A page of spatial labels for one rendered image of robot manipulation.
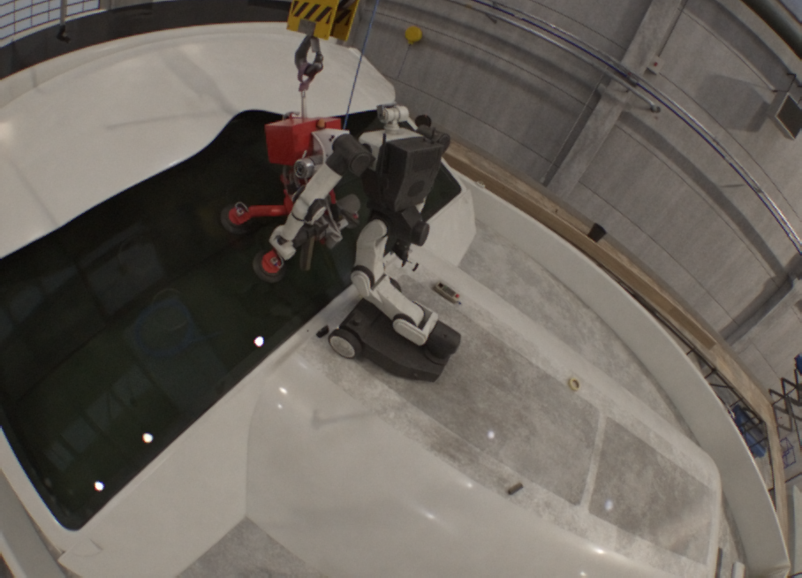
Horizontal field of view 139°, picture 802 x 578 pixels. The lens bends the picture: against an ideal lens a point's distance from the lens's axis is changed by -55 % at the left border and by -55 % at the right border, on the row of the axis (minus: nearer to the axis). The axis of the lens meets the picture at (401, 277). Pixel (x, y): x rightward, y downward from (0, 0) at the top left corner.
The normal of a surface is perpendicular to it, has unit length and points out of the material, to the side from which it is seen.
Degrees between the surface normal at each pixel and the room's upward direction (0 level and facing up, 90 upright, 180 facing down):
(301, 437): 29
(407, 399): 0
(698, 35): 90
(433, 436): 0
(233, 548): 0
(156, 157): 21
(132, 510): 53
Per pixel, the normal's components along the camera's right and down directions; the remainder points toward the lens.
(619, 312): -0.68, 0.36
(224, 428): 0.78, 0.07
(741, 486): -0.86, 0.11
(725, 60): -0.51, 0.50
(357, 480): 0.02, -0.33
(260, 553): 0.30, -0.66
